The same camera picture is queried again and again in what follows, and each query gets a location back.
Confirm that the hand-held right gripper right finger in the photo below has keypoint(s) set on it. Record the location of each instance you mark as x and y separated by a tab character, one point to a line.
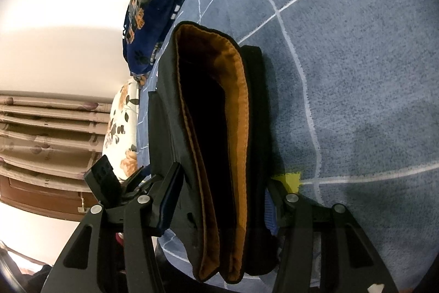
271	215

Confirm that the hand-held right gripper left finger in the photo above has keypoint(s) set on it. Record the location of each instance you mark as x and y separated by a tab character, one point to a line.
168	207

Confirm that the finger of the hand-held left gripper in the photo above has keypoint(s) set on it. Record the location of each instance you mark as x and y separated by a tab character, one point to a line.
102	181
133	185

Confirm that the black pants with orange lining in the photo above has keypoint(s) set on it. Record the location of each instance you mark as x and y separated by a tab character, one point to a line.
205	142

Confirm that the yellow tag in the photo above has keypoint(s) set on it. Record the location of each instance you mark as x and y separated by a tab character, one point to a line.
292	181

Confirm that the white floral cloth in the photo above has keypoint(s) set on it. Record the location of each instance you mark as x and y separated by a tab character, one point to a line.
125	128

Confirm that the brown wooden furniture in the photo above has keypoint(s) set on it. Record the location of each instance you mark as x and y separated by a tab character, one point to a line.
41	197

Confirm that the stack of beige folded linens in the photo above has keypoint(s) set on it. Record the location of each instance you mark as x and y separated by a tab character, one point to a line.
51	128

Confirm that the dark cloth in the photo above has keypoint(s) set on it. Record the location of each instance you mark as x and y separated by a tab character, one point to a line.
37	279

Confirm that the blue checked bedsheet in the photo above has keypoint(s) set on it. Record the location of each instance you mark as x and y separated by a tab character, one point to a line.
343	73

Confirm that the navy floral cloth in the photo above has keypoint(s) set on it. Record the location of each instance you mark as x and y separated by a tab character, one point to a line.
157	4

